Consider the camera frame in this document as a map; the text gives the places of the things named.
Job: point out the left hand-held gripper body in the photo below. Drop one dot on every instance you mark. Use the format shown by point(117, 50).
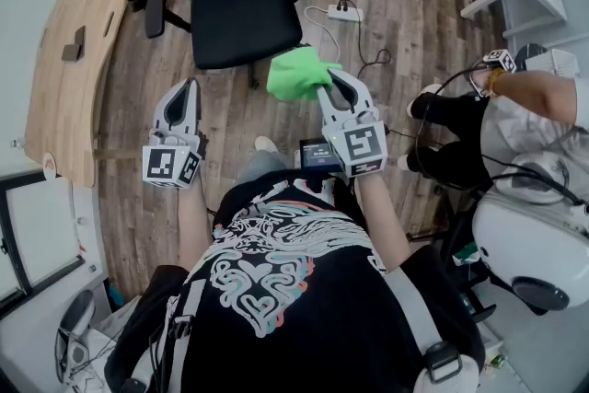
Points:
point(158, 163)

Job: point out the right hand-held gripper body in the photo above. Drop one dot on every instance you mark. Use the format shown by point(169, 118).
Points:
point(363, 145)

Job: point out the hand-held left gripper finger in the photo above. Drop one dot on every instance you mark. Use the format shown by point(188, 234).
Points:
point(161, 110)
point(195, 110)

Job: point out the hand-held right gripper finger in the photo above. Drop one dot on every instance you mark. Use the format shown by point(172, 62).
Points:
point(326, 106)
point(363, 96)

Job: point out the green wiping cloth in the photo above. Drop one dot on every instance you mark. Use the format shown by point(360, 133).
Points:
point(294, 73)

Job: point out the person's right forearm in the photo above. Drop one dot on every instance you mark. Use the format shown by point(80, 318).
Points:
point(379, 221)

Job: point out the person's left forearm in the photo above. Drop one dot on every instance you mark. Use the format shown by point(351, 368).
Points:
point(193, 225)

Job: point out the black waist-mounted screen device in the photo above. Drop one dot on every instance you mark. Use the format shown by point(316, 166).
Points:
point(317, 154)

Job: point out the person's legs in jeans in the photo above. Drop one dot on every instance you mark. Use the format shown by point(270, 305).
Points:
point(262, 163)

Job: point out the white power strip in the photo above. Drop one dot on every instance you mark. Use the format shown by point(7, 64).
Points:
point(345, 13)

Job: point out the curved wooden desk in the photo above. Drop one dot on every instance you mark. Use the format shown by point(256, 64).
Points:
point(73, 96)

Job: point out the round white orange sticker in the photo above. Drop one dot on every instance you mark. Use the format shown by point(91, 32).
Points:
point(49, 165)

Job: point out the black framed window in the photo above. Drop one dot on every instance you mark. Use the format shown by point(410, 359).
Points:
point(41, 239)

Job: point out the white helmet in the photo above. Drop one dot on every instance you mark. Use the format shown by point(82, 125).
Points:
point(534, 179)

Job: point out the white perforated basket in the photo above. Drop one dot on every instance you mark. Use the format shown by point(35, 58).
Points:
point(554, 62)

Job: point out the person's black printed t-shirt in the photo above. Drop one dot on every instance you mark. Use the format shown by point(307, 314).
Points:
point(322, 336)

